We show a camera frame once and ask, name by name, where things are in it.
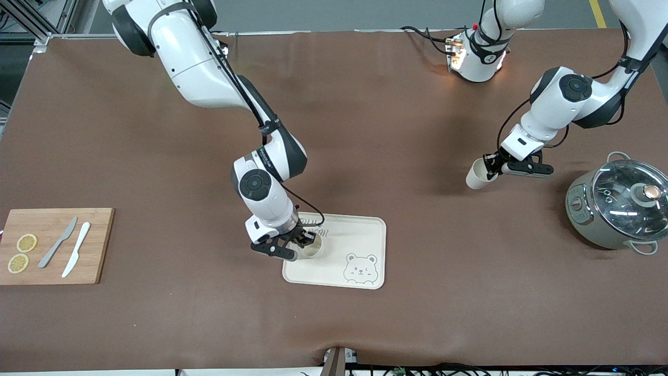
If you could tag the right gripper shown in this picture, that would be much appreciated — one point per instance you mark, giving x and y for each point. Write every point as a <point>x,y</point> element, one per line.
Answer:
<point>299,236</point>

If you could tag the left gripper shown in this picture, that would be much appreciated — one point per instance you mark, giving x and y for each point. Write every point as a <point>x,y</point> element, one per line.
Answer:
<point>492,161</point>

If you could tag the white IKEA cup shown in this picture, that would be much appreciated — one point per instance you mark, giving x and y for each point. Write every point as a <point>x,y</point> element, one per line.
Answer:
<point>313,251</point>
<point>476,178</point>

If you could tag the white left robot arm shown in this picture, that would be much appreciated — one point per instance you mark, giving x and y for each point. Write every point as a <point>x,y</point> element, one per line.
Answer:
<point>569,89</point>

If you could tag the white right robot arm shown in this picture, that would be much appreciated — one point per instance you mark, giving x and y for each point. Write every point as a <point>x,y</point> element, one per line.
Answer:
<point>193,62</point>

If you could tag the cream bear print tray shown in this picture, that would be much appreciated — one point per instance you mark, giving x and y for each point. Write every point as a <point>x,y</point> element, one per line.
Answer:
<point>360,235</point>

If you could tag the brown table cover sheet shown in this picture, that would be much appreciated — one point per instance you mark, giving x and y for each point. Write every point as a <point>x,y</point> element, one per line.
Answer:
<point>396,156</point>

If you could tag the grey-green electric cooking pot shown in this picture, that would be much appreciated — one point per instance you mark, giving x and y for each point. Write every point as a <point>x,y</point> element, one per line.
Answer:
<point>579,219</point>

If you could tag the glass pot lid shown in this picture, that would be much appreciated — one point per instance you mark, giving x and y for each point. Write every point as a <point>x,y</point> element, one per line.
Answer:
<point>621,209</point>

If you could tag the bamboo cutting board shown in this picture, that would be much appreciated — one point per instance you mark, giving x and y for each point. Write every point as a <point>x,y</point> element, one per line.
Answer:
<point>99,245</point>

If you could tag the white plastic knife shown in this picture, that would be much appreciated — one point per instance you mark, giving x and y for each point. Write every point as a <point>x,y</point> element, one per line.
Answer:
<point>76,250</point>

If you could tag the grey plastic knife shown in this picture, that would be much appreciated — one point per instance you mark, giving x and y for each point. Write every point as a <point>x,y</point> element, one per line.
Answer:
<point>57,243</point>

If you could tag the lemon slice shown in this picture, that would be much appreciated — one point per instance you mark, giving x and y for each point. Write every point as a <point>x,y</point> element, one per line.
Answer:
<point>18,263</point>
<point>26,243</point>

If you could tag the metal camera stand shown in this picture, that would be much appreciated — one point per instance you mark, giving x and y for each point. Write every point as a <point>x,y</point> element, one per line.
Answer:
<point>336,363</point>

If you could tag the aluminium frame profile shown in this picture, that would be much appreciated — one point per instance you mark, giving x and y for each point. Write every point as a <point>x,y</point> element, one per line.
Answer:
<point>39,35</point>

